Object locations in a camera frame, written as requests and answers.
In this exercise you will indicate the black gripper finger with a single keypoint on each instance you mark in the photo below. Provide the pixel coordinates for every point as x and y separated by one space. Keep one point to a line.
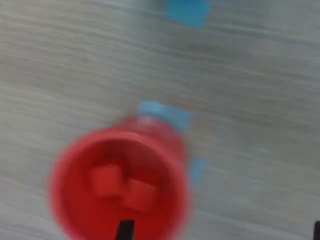
317 231
126 231

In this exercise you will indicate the small red cube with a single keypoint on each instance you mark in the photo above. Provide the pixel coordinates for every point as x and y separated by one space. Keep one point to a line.
138 196
105 181

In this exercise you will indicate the red plastic cup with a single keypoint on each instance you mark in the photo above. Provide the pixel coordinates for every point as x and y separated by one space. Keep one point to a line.
75 175

